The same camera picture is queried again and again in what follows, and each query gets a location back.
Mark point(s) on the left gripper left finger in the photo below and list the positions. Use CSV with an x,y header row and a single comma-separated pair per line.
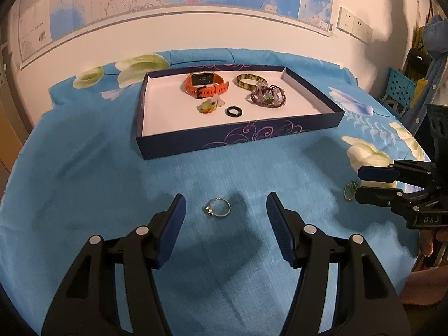
x,y
86,301

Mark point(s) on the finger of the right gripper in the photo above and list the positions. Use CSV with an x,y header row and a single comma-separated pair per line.
x,y
405,171
400,203

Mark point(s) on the green bead pendant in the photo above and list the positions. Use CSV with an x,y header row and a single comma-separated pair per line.
x,y
207,106

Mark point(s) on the orange smart watch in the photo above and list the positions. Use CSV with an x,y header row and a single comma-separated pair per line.
x,y
203,85

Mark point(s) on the pink flower hair clip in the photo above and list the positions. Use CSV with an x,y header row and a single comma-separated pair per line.
x,y
217,101

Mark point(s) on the blue plastic basket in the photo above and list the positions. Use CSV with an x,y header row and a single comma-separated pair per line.
x,y
400,88

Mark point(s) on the blue floral bedsheet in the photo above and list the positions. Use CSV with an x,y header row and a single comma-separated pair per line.
x,y
81,173

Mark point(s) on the dark blue box tray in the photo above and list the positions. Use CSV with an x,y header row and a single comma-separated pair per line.
x,y
261,102

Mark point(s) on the white wall socket panel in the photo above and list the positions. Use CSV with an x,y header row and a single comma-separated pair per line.
x,y
354,26

